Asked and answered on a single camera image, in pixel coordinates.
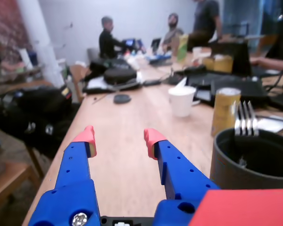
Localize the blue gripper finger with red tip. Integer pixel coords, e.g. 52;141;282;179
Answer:
143;128;222;226
28;125;101;226

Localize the fork with gray taped handle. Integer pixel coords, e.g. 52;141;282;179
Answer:
234;100;260;137

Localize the bare forearm of seated person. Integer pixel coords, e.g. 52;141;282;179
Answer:
250;57;283;72

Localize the tall gray cup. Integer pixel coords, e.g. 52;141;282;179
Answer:
209;128;283;190

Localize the wooden stool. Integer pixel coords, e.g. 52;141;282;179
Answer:
0;162;42;209

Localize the large white paper cup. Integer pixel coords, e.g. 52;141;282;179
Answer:
167;86;197;118

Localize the yellow drink can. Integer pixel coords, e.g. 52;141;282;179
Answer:
211;88;241;137

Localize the black backpack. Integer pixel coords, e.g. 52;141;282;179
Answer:
0;85;82;153

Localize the black round lid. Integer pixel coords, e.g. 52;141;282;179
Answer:
113;93;132;105

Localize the black laptop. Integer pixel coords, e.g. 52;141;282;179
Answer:
186;73;267;107

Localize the wooden chair beside table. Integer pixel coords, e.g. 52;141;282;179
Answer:
69;65;92;103

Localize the black zipper case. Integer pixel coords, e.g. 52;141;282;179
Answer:
103;67;138;86

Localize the yellow paper bag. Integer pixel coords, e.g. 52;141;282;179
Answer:
202;54;234;73

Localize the green yellow carton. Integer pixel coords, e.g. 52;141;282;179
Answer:
177;33;190;62

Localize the seated person black sweater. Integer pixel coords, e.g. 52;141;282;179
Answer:
98;16;124;59

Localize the bearded seated person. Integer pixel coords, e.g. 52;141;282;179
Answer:
161;13;185;51

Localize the standing person gray shirt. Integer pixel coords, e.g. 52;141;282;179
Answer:
187;0;224;51

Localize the red camera mount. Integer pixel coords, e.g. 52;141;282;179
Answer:
189;188;283;226

